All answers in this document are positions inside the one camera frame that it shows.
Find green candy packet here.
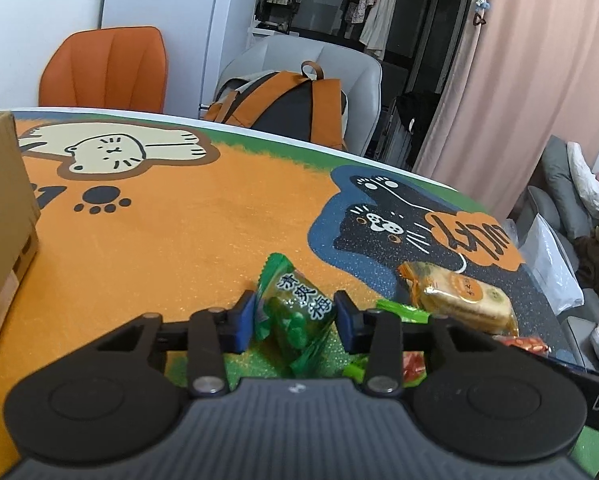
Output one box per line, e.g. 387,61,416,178
254,252,335,378

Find orange label rice cracker pack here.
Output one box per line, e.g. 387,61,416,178
397,261,520,336

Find red orange candy packet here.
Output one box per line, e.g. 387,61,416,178
493,335,551,356

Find white plastic bag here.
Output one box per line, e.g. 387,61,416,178
519,214,585,315

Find colourful cat table mat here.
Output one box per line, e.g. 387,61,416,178
0,110,588,479

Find grey sofa with cushions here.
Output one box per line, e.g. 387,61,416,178
512,136,599,370

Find orange black backpack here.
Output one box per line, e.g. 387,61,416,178
204,61,349,151

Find grey armchair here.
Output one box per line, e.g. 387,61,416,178
213,32,385,157

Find orange chair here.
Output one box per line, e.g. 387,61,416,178
38,26,168,113

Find white hanging towel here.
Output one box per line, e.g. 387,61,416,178
360,0,397,61

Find pink curtain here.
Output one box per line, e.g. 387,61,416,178
414,0,599,219

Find white refrigerator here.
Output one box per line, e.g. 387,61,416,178
102,0,257,118

